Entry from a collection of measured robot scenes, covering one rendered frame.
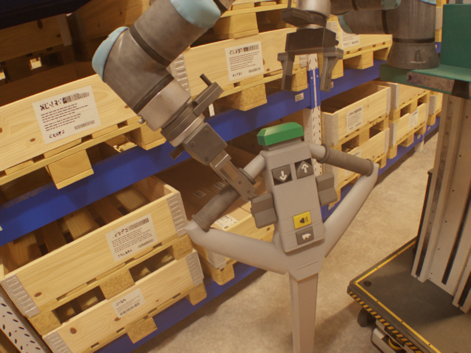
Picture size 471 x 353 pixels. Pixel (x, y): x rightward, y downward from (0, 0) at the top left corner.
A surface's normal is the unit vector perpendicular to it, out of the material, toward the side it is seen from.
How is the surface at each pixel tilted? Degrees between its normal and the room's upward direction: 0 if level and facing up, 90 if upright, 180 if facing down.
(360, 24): 115
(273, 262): 79
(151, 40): 88
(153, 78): 66
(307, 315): 90
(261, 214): 57
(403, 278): 0
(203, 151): 74
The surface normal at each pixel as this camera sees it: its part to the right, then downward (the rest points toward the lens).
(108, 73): -0.36, 0.62
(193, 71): 0.59, 0.30
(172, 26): 0.09, 0.59
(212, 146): 0.25, 0.15
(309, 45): -0.83, 0.00
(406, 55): -0.69, 0.12
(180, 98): 0.57, -0.22
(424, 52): -0.07, 0.15
